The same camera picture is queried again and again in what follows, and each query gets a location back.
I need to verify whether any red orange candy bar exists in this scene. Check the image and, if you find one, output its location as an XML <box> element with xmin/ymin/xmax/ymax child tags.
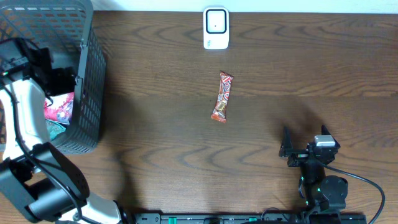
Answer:
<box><xmin>211</xmin><ymin>72</ymin><xmax>234</xmax><ymax>123</ymax></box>

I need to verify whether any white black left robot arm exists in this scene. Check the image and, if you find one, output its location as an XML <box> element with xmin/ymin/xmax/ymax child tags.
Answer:
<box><xmin>1</xmin><ymin>38</ymin><xmax>134</xmax><ymax>223</ymax></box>

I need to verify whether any white barcode scanner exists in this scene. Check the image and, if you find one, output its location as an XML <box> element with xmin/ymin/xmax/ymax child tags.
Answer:
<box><xmin>203</xmin><ymin>7</ymin><xmax>229</xmax><ymax>50</ymax></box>

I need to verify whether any red purple snack packet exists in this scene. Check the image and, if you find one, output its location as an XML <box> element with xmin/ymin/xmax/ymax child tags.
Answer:
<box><xmin>44</xmin><ymin>92</ymin><xmax>74</xmax><ymax>125</ymax></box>

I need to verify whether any grey plastic mesh basket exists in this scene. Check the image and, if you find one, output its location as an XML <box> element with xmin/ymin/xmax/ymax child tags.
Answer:
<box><xmin>1</xmin><ymin>0</ymin><xmax>106</xmax><ymax>154</ymax></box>

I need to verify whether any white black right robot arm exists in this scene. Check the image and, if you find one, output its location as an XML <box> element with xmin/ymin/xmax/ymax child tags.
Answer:
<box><xmin>279</xmin><ymin>125</ymin><xmax>348</xmax><ymax>223</ymax></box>

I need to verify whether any black mounting rail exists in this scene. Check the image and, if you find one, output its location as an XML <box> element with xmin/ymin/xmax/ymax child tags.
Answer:
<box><xmin>134</xmin><ymin>212</ymin><xmax>367</xmax><ymax>224</ymax></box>

